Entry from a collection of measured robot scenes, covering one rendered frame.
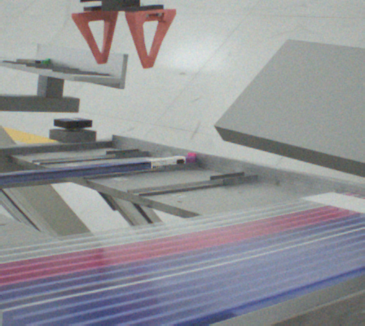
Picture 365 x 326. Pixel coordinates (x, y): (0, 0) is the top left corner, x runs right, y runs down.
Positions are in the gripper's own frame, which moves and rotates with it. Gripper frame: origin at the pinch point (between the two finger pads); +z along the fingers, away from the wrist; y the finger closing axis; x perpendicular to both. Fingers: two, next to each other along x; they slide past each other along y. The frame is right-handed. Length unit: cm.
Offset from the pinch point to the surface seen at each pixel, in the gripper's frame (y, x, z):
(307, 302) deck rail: 49, -24, 10
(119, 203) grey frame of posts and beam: -20.7, 12.9, 26.8
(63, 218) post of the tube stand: -46, 17, 37
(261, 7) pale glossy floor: -115, 154, 4
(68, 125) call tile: -18.8, 2.9, 11.4
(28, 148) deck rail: -18.3, -5.0, 13.6
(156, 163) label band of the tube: 1.4, 3.3, 14.1
